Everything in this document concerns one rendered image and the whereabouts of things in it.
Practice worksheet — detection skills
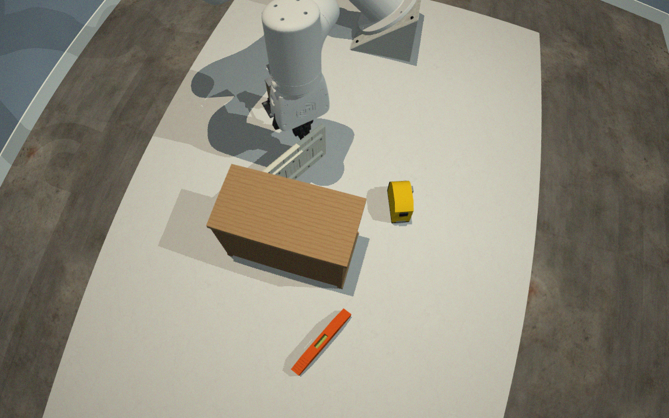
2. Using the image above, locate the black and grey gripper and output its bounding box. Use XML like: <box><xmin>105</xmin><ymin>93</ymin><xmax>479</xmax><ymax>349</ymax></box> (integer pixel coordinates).
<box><xmin>270</xmin><ymin>74</ymin><xmax>330</xmax><ymax>140</ymax></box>

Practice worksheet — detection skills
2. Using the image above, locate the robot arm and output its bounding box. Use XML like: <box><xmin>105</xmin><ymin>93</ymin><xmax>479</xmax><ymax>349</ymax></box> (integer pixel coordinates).
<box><xmin>261</xmin><ymin>0</ymin><xmax>416</xmax><ymax>95</ymax></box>

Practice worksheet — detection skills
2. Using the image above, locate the orange spirit level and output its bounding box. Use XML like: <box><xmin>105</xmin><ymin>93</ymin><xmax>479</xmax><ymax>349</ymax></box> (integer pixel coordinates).
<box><xmin>291</xmin><ymin>309</ymin><xmax>351</xmax><ymax>375</ymax></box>

